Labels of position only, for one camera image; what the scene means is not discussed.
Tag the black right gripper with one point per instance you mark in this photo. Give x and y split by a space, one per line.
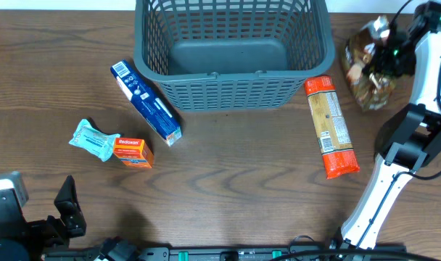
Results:
387 56

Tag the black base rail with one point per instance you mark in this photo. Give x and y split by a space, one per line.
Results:
118 249

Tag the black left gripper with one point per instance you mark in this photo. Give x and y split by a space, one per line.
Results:
69 207

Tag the brown Nescafe Gold bag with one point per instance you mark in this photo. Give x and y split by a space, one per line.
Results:
370 89

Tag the orange tan biscuit packet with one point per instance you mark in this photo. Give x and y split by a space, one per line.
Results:
331 130

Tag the blue toothpaste box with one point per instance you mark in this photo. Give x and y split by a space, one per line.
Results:
146 101

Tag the grey plastic basket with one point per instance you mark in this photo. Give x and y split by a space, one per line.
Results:
213 55

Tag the light teal wipes packet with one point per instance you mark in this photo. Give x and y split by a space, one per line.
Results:
93 141

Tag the orange Redoxon box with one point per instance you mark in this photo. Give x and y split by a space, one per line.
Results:
133 152

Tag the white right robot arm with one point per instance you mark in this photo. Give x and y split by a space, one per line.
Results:
407 142

